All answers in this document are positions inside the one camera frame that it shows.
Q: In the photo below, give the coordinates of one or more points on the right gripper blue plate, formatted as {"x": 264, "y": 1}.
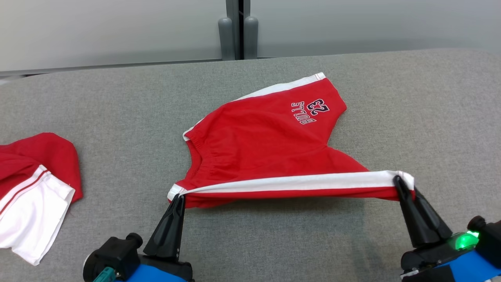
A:
{"x": 438, "y": 262}

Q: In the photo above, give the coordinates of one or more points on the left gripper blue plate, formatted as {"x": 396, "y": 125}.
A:
{"x": 164, "y": 272}

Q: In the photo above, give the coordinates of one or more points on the red white-striped basketball shorts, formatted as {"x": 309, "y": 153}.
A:
{"x": 266, "y": 149}

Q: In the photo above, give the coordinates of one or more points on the red white basketball jersey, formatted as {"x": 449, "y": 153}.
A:
{"x": 35, "y": 203}

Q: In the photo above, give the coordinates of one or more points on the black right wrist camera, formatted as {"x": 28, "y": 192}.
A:
{"x": 491, "y": 239}

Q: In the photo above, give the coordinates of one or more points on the grey partition post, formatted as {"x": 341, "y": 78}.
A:
{"x": 238, "y": 27}

